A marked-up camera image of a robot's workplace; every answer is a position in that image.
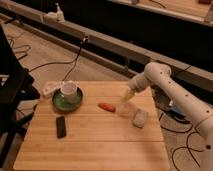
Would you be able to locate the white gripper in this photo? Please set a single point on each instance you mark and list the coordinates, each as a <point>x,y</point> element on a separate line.
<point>128,109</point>

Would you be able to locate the white power strip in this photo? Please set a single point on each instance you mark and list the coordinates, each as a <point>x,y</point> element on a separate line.
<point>49,89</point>

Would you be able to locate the orange carrot toy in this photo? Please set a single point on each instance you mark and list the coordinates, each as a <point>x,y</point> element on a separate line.
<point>107,107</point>

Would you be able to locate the white cup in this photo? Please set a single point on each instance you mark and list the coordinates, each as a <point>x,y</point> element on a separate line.
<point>69,90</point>

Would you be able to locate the white sponge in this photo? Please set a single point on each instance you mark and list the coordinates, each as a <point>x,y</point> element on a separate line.
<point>140,117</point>

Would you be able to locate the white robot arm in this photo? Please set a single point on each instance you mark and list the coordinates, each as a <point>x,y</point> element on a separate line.
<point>196,111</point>

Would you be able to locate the white object on ledge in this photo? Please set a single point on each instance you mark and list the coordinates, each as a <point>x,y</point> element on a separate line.
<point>58,15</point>

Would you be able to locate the black eraser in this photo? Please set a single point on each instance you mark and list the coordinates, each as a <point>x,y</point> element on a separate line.
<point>60,127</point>

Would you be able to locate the green plate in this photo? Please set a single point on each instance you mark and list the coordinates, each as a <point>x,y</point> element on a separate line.
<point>61,104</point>

